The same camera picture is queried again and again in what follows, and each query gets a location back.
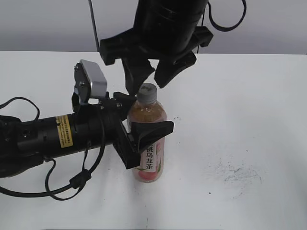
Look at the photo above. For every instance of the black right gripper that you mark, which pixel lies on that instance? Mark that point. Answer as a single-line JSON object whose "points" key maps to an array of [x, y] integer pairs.
{"points": [[134, 52]]}

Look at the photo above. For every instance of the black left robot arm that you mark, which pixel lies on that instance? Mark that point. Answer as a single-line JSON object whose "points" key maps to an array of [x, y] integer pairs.
{"points": [[24, 145]]}

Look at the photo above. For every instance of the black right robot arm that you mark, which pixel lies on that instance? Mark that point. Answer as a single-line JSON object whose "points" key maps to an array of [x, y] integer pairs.
{"points": [[161, 41]]}

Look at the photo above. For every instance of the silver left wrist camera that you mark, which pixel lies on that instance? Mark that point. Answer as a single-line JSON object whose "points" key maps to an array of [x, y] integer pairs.
{"points": [[90, 82]]}

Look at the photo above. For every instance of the grey bottle cap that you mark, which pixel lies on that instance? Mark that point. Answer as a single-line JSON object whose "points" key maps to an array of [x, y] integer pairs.
{"points": [[147, 93]]}

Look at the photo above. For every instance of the peach oolong tea bottle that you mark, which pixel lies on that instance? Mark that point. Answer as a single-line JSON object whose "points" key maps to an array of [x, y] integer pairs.
{"points": [[152, 159]]}

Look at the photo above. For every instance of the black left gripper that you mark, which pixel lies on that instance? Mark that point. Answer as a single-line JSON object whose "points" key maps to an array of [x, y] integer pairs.
{"points": [[99, 125]]}

